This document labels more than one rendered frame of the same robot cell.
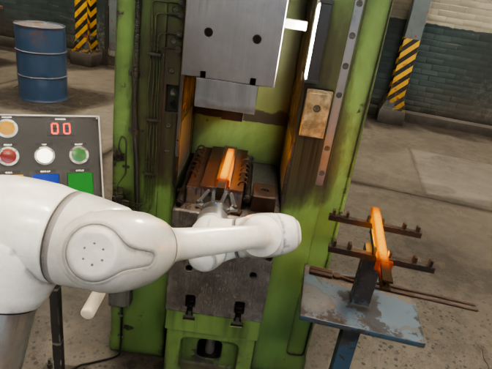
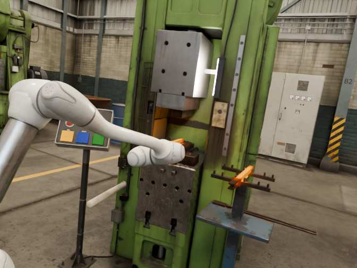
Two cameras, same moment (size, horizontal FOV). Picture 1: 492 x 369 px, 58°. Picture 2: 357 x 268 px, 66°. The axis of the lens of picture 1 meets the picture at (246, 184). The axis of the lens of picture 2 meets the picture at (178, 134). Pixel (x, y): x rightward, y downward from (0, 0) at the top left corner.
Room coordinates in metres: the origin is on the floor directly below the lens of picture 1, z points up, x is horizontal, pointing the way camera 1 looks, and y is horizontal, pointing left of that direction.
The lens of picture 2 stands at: (-0.29, -0.52, 1.40)
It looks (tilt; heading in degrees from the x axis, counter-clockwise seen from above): 9 degrees down; 18
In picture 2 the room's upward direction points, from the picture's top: 7 degrees clockwise
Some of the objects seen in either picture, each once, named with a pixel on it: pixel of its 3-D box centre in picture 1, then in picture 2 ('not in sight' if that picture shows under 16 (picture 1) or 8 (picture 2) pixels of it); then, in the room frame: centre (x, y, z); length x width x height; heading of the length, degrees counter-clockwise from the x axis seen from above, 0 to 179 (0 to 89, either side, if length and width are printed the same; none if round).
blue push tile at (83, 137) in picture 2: (46, 186); (83, 137); (1.21, 0.61, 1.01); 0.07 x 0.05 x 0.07; 116
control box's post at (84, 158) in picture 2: (54, 282); (83, 197); (1.32, 0.66, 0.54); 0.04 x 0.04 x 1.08; 1
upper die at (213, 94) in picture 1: (230, 83); (179, 101); (1.62, 0.11, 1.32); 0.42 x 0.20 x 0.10; 1
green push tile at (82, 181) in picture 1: (80, 184); (98, 139); (1.25, 0.52, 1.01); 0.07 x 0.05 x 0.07; 116
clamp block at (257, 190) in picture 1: (263, 198); (190, 159); (1.47, -0.07, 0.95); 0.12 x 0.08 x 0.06; 1
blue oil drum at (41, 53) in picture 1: (42, 61); (122, 123); (5.42, 2.71, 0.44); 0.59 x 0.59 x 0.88
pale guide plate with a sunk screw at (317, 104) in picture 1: (315, 113); (219, 114); (1.55, -0.21, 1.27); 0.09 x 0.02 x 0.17; 91
